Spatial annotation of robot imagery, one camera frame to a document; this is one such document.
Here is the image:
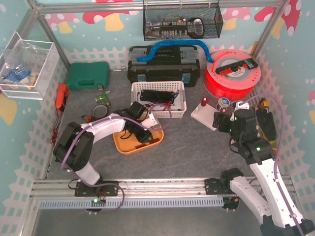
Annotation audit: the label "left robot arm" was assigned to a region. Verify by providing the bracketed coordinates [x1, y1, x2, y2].
[53, 102, 159, 187]

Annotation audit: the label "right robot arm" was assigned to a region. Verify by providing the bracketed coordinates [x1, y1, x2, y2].
[204, 104, 315, 236]

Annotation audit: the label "orange plastic tray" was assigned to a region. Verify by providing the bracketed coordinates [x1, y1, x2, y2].
[113, 130, 164, 155]

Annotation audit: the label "small red springs row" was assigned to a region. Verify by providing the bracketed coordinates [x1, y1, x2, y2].
[135, 138, 159, 149]

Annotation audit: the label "black yellow work glove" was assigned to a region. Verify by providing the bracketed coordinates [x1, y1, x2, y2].
[256, 108, 278, 151]

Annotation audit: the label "black perforated metal plate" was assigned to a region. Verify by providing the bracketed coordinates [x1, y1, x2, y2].
[140, 89, 175, 103]

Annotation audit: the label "white perforated plastic basket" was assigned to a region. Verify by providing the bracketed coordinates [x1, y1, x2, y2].
[130, 81, 187, 118]

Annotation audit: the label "white peg board base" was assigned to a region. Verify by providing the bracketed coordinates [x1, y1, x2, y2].
[190, 103, 218, 131]

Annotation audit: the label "red filament spool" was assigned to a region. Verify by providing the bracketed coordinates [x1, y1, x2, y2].
[203, 49, 261, 101]

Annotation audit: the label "black connector strip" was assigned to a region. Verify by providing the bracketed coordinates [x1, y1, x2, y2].
[215, 58, 258, 75]

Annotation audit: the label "black plastic toolbox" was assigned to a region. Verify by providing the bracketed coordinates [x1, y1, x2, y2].
[127, 46, 200, 88]

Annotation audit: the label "green plastic tool case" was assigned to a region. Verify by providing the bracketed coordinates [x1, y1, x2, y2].
[66, 61, 110, 90]

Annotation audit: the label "orange multimeter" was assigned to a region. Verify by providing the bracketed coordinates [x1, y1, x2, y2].
[55, 83, 69, 112]

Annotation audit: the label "clear acrylic box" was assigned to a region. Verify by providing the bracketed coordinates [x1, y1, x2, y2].
[0, 32, 60, 100]

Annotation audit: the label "blue white glove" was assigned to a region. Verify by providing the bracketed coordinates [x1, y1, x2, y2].
[4, 64, 31, 84]

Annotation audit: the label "solder wire spool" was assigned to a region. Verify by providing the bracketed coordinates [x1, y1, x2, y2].
[216, 97, 231, 110]

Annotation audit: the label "yellow handled tool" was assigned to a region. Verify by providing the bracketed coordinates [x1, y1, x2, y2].
[254, 98, 269, 110]

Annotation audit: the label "red black probe wires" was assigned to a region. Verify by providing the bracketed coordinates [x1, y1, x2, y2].
[136, 89, 179, 113]

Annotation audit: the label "orange handled pliers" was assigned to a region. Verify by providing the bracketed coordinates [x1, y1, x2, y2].
[81, 115, 94, 123]

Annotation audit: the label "blue corrugated hose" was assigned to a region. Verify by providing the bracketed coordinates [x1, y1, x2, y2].
[136, 40, 215, 64]

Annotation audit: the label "aluminium rail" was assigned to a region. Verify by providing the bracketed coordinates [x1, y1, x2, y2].
[30, 178, 236, 199]

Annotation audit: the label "black wire mesh basket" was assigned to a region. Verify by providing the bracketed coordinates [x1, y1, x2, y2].
[143, 2, 223, 41]

